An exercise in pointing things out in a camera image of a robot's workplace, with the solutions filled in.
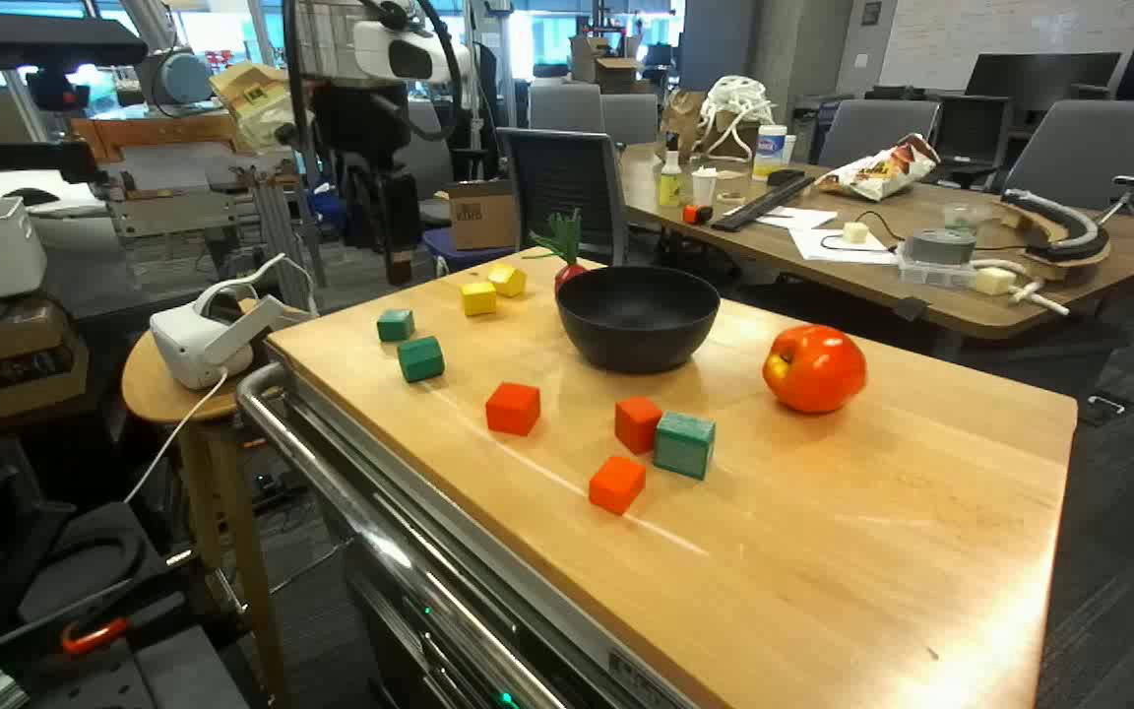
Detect orange clamp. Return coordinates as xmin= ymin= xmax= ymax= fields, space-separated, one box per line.
xmin=60 ymin=610 xmax=135 ymax=660

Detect wooden office desk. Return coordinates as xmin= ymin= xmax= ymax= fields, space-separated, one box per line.
xmin=619 ymin=133 xmax=1134 ymax=352

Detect snack chip bag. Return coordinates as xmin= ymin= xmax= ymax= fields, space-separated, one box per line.
xmin=815 ymin=131 xmax=948 ymax=203

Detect white paper sheet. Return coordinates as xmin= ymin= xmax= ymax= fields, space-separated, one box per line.
xmin=751 ymin=202 xmax=849 ymax=236
xmin=783 ymin=218 xmax=908 ymax=270

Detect teal wooden block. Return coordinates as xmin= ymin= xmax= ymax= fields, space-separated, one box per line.
xmin=650 ymin=410 xmax=722 ymax=483

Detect white VR headset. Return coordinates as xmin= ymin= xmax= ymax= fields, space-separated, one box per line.
xmin=144 ymin=247 xmax=324 ymax=393

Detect cardboard box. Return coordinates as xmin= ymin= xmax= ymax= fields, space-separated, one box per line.
xmin=445 ymin=177 xmax=525 ymax=256

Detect white cable bundle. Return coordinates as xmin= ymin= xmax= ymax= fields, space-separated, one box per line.
xmin=697 ymin=70 xmax=780 ymax=164

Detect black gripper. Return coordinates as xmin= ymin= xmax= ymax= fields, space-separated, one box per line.
xmin=310 ymin=79 xmax=424 ymax=256

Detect grey mesh office chair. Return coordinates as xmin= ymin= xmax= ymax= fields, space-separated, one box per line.
xmin=997 ymin=93 xmax=1134 ymax=221

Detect round wooden stool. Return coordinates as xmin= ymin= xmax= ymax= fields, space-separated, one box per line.
xmin=119 ymin=326 xmax=300 ymax=709

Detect curved black headband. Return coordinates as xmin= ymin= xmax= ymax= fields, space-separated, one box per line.
xmin=992 ymin=185 xmax=1114 ymax=277

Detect long black bar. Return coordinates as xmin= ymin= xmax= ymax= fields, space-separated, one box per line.
xmin=705 ymin=164 xmax=822 ymax=236

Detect white power adapter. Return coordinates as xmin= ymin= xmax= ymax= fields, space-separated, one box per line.
xmin=969 ymin=260 xmax=1077 ymax=324

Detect metal tool cart body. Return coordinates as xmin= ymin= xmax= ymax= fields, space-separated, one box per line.
xmin=265 ymin=370 xmax=727 ymax=709

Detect white headset cable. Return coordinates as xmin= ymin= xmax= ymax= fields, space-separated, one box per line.
xmin=119 ymin=365 xmax=235 ymax=512

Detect orange wooden block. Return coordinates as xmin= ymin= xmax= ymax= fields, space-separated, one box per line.
xmin=479 ymin=379 xmax=545 ymax=440
xmin=587 ymin=453 xmax=650 ymax=521
xmin=610 ymin=393 xmax=665 ymax=456

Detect yellow wooden block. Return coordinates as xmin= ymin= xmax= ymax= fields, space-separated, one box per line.
xmin=486 ymin=260 xmax=533 ymax=305
xmin=455 ymin=277 xmax=500 ymax=319

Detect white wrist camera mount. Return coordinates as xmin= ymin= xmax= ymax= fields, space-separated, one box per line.
xmin=349 ymin=17 xmax=470 ymax=91

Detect brown box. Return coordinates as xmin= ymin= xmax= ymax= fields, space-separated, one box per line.
xmin=0 ymin=305 xmax=96 ymax=440

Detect wooden workbench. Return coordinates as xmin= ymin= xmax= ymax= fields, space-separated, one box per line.
xmin=66 ymin=105 xmax=304 ymax=268

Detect black flat device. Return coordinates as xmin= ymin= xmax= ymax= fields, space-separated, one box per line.
xmin=0 ymin=7 xmax=148 ymax=70

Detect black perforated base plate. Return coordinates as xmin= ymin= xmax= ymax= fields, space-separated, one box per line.
xmin=13 ymin=625 xmax=251 ymax=709

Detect small green wooden block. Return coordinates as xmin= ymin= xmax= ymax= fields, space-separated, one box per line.
xmin=373 ymin=305 xmax=417 ymax=345
xmin=395 ymin=335 xmax=449 ymax=387

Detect metal cart handle rail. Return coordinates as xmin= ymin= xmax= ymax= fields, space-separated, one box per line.
xmin=232 ymin=362 xmax=576 ymax=709

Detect red orange apple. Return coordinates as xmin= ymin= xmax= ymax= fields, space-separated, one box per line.
xmin=760 ymin=319 xmax=869 ymax=419

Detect red radish toy green leaves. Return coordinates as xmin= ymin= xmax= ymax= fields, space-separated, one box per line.
xmin=526 ymin=203 xmax=596 ymax=294

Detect black office chair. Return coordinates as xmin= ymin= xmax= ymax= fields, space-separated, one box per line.
xmin=500 ymin=121 xmax=634 ymax=268

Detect black bowl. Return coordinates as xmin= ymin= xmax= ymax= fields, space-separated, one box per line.
xmin=556 ymin=263 xmax=726 ymax=379

